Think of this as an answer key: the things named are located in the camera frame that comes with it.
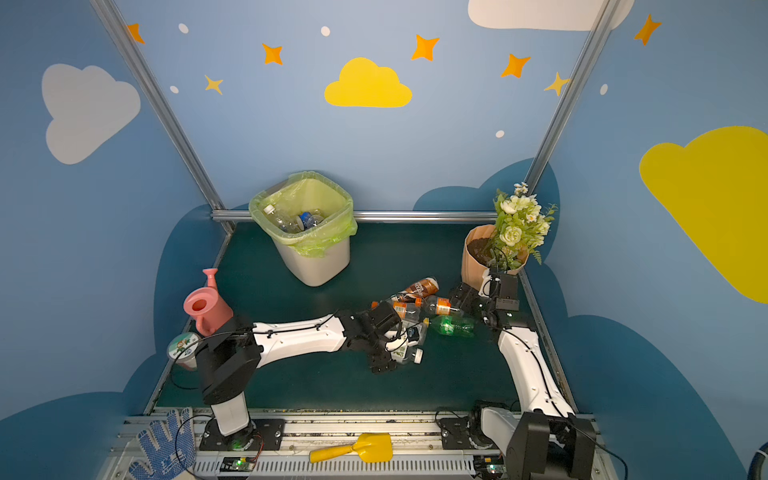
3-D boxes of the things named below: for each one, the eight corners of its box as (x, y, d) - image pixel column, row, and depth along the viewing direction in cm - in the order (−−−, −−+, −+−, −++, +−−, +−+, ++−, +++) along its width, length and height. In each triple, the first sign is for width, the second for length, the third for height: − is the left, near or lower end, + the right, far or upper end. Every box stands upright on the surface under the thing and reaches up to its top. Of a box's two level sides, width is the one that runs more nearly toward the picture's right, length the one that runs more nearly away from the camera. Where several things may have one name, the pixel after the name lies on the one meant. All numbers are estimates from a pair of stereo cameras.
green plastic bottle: (424, 338, 93) (426, 331, 89) (423, 321, 97) (425, 313, 93) (471, 338, 93) (475, 331, 89) (468, 321, 97) (471, 313, 93)
